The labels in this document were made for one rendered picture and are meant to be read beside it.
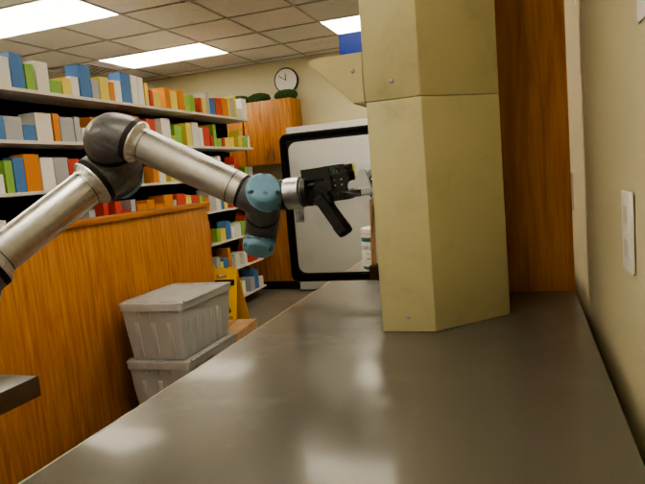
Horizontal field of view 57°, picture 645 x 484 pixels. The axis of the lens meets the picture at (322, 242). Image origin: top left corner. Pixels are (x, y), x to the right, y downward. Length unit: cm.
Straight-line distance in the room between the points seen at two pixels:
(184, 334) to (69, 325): 59
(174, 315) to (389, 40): 239
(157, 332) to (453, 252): 242
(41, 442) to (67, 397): 25
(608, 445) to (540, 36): 104
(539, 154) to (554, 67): 20
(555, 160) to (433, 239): 46
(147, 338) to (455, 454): 286
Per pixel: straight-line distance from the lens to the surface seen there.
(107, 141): 138
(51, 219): 143
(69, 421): 342
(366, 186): 131
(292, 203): 139
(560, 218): 157
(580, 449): 78
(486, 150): 130
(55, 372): 331
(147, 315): 344
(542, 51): 158
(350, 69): 124
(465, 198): 126
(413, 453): 76
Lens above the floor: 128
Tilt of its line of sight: 7 degrees down
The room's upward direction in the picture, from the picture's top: 5 degrees counter-clockwise
